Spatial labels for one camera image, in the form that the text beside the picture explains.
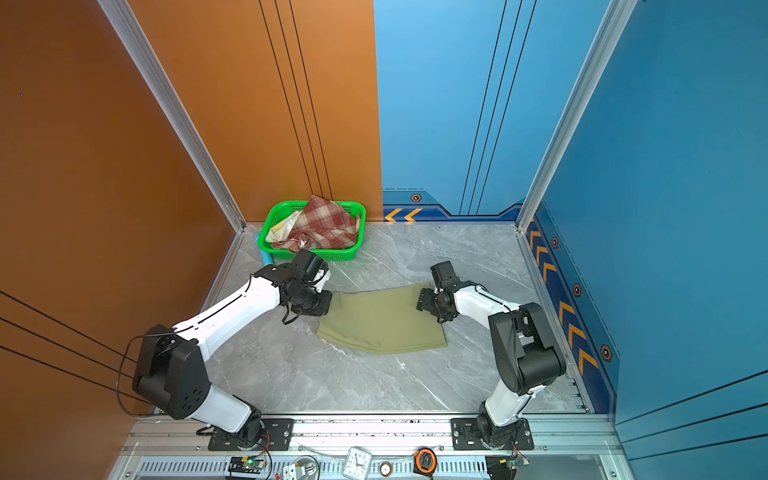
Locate red plaid skirt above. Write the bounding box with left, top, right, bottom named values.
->
left=272, top=196, right=362, bottom=253

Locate green plastic basket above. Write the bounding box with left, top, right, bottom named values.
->
left=259, top=201, right=367, bottom=261

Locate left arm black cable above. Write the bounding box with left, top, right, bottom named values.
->
left=113, top=275, right=253, bottom=419

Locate right small circuit board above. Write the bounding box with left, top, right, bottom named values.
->
left=501, top=455, right=530, bottom=471

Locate small tape roll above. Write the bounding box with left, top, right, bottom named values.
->
left=379, top=461, right=393, bottom=478

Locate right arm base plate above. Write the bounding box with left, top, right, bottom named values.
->
left=450, top=415, right=535, bottom=451

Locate white square clock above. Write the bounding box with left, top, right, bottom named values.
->
left=342, top=447, right=373, bottom=480

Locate cream yellow cloth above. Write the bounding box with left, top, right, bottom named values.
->
left=265, top=211, right=301, bottom=244

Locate green circuit board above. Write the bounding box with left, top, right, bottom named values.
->
left=226, top=456, right=271, bottom=479

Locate orange black tape measure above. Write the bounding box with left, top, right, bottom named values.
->
left=413, top=447, right=438, bottom=479

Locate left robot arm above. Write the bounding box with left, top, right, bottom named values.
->
left=132, top=250, right=332, bottom=448

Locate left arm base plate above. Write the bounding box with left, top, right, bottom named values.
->
left=207, top=418, right=295, bottom=452

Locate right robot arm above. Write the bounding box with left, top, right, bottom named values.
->
left=417, top=261, right=567, bottom=451

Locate white power plug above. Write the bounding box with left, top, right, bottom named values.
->
left=281, top=463, right=305, bottom=480

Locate light blue tube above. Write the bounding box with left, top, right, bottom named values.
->
left=254, top=235, right=273, bottom=266

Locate olive green skirt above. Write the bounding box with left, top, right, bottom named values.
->
left=316, top=283, right=447, bottom=355

